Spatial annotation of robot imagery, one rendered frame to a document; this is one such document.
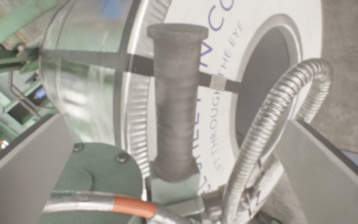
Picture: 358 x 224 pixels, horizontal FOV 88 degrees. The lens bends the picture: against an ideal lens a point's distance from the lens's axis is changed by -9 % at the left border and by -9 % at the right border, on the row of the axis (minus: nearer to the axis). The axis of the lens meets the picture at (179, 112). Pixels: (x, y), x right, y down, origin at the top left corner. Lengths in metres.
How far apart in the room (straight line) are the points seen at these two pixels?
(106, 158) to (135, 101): 0.14
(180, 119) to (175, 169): 0.05
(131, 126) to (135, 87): 0.07
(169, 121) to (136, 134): 0.23
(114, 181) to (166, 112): 0.11
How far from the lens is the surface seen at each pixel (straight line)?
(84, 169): 0.25
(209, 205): 0.37
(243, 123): 1.08
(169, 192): 0.22
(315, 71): 0.20
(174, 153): 0.17
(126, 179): 0.22
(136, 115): 0.37
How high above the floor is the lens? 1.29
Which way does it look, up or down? 20 degrees down
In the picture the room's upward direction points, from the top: 137 degrees counter-clockwise
